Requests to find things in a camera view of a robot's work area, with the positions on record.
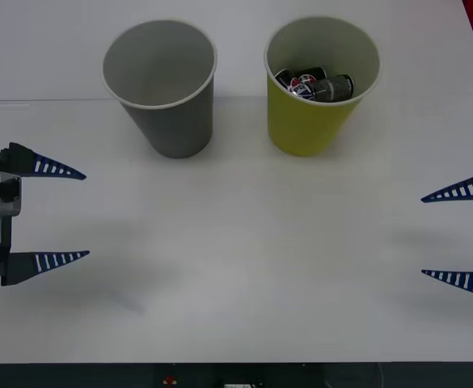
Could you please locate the dark robot base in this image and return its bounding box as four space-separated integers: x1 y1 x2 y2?
0 361 473 388

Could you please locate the black can round print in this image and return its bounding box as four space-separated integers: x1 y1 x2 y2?
294 65 328 84

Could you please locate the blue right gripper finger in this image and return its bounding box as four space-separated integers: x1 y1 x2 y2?
420 167 473 205
420 268 473 303

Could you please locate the grey plastic waste bin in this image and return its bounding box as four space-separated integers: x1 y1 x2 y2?
100 19 218 159

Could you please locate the yellow-green plastic waste bin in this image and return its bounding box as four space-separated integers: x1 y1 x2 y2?
264 15 382 158

